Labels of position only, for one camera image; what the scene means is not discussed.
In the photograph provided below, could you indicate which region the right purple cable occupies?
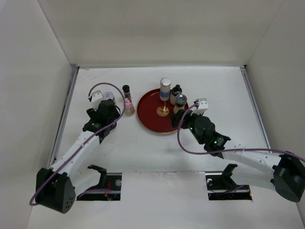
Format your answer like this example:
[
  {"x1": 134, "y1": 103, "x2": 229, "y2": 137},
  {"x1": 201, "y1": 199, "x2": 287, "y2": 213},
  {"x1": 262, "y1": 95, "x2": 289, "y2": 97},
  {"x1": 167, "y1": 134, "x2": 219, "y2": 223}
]
[{"x1": 176, "y1": 101, "x2": 305, "y2": 164}]

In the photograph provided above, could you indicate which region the clear dome cap grinder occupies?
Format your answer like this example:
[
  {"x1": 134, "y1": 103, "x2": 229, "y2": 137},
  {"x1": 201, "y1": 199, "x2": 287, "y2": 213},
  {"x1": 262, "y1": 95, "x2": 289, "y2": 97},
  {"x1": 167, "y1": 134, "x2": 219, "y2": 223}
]
[{"x1": 173, "y1": 94, "x2": 187, "y2": 114}]

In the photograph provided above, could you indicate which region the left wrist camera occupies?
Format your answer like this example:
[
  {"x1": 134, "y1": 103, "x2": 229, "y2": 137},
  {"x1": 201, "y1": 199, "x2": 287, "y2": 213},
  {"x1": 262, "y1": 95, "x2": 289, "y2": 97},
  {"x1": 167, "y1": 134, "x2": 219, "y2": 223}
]
[{"x1": 88, "y1": 90, "x2": 104, "y2": 111}]

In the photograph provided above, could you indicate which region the black cap spice bottle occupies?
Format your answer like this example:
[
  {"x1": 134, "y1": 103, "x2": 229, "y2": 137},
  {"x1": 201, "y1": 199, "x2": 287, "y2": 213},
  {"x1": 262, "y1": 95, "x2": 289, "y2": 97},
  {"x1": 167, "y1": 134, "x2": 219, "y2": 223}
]
[{"x1": 122, "y1": 85, "x2": 132, "y2": 99}]

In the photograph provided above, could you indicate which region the pink cap bottle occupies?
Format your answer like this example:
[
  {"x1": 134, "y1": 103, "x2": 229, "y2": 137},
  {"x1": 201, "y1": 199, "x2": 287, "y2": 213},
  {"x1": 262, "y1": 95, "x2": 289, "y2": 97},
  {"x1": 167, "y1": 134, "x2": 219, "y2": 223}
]
[{"x1": 124, "y1": 98, "x2": 135, "y2": 116}]

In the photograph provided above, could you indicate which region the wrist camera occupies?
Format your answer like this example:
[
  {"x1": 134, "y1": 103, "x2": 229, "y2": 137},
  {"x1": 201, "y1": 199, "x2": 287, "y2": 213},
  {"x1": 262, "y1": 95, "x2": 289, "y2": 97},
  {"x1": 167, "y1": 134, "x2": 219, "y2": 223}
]
[
  {"x1": 192, "y1": 98, "x2": 209, "y2": 115},
  {"x1": 88, "y1": 90, "x2": 104, "y2": 111}
]

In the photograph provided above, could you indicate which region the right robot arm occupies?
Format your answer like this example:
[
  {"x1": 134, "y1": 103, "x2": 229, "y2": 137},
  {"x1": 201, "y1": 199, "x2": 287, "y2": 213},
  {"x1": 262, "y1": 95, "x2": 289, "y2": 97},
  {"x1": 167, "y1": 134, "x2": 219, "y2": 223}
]
[{"x1": 170, "y1": 110, "x2": 305, "y2": 203}]

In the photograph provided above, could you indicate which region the white lid small jar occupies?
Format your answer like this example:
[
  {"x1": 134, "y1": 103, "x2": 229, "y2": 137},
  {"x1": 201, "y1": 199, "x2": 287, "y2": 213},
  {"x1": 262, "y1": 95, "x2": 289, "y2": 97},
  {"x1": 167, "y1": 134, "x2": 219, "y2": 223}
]
[{"x1": 103, "y1": 92, "x2": 115, "y2": 103}]

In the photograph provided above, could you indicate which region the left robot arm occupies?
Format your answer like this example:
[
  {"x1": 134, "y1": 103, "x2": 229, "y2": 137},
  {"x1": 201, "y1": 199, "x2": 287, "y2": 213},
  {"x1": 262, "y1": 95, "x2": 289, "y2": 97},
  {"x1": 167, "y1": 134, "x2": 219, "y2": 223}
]
[{"x1": 30, "y1": 100, "x2": 120, "y2": 214}]

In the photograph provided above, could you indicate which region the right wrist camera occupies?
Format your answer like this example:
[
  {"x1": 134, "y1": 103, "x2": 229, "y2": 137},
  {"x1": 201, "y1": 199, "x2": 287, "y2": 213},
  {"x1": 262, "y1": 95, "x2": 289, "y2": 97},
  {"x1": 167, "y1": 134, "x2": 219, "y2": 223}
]
[{"x1": 192, "y1": 98, "x2": 209, "y2": 115}]

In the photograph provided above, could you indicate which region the round red tray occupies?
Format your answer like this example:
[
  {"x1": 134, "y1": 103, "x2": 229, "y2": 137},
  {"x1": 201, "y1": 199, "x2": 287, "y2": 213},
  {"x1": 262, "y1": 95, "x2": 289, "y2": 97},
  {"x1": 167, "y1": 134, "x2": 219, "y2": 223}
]
[{"x1": 136, "y1": 88, "x2": 177, "y2": 134}]

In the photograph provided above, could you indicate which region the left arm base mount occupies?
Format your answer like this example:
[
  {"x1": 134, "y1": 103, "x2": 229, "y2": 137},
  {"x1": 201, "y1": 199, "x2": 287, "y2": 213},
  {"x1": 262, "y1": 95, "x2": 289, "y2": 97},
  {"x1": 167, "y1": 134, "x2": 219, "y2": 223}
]
[{"x1": 77, "y1": 165, "x2": 122, "y2": 201}]

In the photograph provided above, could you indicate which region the silver lid bead jar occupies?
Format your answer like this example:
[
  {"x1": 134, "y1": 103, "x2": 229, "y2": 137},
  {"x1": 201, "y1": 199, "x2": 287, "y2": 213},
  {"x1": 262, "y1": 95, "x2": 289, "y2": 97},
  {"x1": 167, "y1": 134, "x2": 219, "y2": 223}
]
[{"x1": 160, "y1": 77, "x2": 171, "y2": 102}]

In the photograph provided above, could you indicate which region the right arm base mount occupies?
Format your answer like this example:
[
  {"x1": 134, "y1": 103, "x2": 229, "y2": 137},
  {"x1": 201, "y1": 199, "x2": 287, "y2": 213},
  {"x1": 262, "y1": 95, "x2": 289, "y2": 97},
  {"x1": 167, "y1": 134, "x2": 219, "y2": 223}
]
[{"x1": 205, "y1": 164, "x2": 252, "y2": 201}]

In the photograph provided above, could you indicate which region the black cap white powder bottle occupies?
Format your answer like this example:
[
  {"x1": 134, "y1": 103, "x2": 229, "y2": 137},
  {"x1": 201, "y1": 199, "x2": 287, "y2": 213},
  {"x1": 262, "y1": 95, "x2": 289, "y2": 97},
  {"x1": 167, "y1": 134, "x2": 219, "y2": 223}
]
[{"x1": 170, "y1": 84, "x2": 182, "y2": 105}]

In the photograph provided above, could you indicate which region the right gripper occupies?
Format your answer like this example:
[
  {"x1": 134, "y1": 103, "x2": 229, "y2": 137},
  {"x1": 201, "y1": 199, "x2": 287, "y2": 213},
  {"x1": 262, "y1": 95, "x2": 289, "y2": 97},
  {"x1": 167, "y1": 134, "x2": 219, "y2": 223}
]
[{"x1": 170, "y1": 109, "x2": 204, "y2": 145}]

